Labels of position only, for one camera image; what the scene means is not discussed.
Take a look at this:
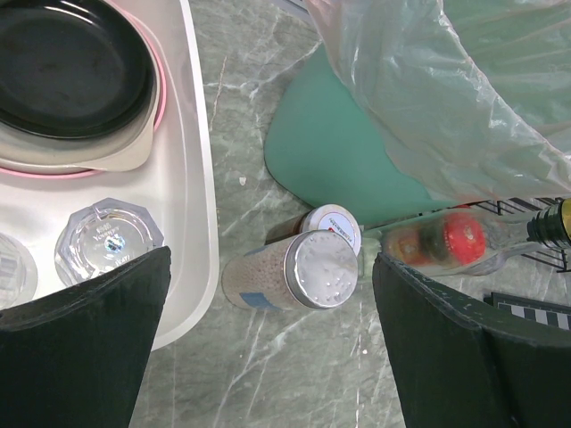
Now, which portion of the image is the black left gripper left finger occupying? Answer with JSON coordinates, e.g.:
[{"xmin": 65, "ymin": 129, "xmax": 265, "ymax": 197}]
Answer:
[{"xmin": 1, "ymin": 246, "xmax": 171, "ymax": 427}]

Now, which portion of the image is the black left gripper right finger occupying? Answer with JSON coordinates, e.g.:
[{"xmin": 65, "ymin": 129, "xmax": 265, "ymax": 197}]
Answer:
[{"xmin": 372, "ymin": 254, "xmax": 570, "ymax": 427}]

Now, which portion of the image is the clear wine glass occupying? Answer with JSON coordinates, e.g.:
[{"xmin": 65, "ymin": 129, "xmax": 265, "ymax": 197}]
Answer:
[
  {"xmin": 54, "ymin": 198, "xmax": 164, "ymax": 287},
  {"xmin": 1, "ymin": 234, "xmax": 37, "ymax": 309}
]

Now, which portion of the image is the glass oil bottle gold spout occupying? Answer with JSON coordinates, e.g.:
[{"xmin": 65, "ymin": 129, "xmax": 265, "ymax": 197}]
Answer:
[{"xmin": 359, "ymin": 199, "xmax": 570, "ymax": 278}]

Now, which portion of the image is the beige bowl with handles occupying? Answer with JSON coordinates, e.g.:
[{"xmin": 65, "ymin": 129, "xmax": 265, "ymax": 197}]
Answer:
[{"xmin": 0, "ymin": 66, "xmax": 161, "ymax": 176}]

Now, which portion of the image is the black small plate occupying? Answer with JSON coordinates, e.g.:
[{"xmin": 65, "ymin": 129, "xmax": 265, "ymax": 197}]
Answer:
[{"xmin": 1, "ymin": 1, "xmax": 154, "ymax": 139}]

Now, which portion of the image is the pink plate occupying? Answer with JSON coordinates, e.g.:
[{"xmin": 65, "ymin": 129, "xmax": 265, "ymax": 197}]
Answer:
[{"xmin": 1, "ymin": 51, "xmax": 167, "ymax": 180}]

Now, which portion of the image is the black white chessboard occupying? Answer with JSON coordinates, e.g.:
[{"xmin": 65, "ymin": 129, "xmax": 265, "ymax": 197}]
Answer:
[{"xmin": 484, "ymin": 292, "xmax": 571, "ymax": 331}]

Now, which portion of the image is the red lid sauce jar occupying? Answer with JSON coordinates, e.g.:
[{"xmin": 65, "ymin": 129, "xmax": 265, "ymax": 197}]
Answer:
[{"xmin": 382, "ymin": 210, "xmax": 486, "ymax": 269}]

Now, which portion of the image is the white jar blue label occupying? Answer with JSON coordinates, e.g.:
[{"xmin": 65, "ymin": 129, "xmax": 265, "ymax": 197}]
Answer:
[{"xmin": 221, "ymin": 230, "xmax": 358, "ymax": 310}]

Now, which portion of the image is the silver lid spice jar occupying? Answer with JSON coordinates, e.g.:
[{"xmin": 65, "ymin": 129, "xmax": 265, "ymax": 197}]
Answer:
[{"xmin": 265, "ymin": 204, "xmax": 361, "ymax": 256}]

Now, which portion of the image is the white plastic wash basin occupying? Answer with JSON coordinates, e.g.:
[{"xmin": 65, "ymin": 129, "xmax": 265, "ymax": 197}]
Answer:
[{"xmin": 1, "ymin": 1, "xmax": 219, "ymax": 349}]

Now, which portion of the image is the green bin with pink bag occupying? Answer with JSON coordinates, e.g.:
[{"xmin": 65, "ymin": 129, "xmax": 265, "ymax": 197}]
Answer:
[{"xmin": 264, "ymin": 1, "xmax": 570, "ymax": 225}]

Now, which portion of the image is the black wire dish rack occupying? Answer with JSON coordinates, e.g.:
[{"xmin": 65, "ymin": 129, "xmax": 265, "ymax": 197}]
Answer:
[{"xmin": 464, "ymin": 199, "xmax": 570, "ymax": 276}]

